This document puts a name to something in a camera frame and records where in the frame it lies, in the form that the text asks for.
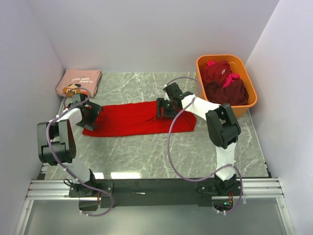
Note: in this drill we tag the maroon t-shirt with pink collar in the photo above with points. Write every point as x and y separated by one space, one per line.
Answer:
219 72

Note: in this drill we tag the dark red t-shirt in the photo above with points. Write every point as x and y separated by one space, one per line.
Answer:
234 94

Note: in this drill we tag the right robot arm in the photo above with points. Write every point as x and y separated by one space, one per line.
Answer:
223 129

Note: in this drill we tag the orange plastic basket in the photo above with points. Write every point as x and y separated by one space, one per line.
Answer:
238 67

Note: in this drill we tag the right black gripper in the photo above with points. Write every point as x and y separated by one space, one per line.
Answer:
161 103

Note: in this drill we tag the bright red t-shirt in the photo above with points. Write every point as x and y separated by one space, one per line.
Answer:
129 120

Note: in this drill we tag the aluminium rail frame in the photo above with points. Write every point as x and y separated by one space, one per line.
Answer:
48 210

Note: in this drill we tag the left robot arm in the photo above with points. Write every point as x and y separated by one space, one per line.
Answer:
56 144

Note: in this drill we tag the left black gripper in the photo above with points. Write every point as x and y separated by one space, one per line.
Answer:
95 109

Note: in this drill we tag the black base crossbar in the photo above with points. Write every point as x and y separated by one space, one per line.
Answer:
153 192

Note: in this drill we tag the folded pink graphic t-shirt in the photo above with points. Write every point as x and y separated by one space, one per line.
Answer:
79 79

